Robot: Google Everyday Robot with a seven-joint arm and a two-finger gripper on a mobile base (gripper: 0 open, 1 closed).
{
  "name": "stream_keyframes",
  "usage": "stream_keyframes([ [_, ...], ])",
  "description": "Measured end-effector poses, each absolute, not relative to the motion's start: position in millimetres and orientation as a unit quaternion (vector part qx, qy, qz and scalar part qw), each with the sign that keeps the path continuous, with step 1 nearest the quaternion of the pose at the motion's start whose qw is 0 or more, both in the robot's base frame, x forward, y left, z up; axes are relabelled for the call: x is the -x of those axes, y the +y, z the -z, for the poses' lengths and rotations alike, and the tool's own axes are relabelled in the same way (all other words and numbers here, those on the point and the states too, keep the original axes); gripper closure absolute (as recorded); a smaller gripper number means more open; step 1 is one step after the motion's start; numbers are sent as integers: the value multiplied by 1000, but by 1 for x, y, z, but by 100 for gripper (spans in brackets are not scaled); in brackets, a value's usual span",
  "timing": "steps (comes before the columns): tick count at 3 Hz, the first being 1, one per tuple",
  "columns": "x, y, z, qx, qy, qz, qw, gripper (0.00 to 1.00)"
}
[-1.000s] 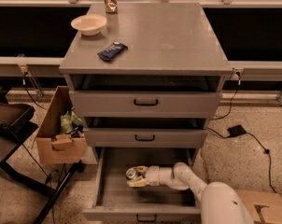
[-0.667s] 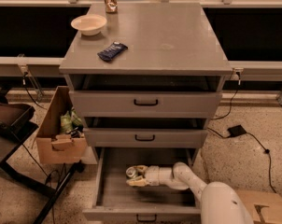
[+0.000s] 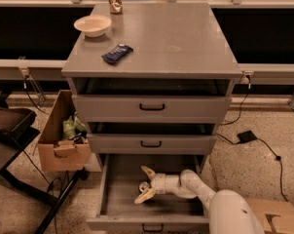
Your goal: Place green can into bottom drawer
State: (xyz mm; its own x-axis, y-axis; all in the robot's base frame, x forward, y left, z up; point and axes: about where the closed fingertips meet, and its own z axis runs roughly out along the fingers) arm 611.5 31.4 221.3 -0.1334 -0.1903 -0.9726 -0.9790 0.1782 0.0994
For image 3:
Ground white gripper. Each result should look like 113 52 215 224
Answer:
134 166 180 204

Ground green soda can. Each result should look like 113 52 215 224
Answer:
138 181 151 192

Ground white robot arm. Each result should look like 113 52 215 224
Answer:
134 166 265 234

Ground bottom grey drawer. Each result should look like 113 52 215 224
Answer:
87 154 209 234

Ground grey drawer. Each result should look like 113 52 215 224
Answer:
88 134 216 155
87 154 209 234
72 95 232 124

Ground middle grey drawer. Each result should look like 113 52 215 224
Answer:
88 134 216 155

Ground grey drawer cabinet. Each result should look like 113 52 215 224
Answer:
61 1 243 234

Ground top grey drawer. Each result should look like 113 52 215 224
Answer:
72 95 232 124

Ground green chip bag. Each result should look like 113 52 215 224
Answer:
62 112 87 139

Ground cardboard box left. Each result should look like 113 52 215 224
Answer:
38 90 91 172

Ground cardboard box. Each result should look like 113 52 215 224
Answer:
38 90 91 172
246 198 294 234

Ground cardboard box right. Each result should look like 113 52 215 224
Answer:
246 198 294 234

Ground blue snack packet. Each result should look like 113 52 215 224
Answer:
101 44 133 64

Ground black tray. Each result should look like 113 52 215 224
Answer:
0 99 36 140

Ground black stand table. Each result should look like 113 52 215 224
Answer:
0 128 88 234

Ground white bowl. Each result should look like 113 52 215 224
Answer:
74 15 111 37

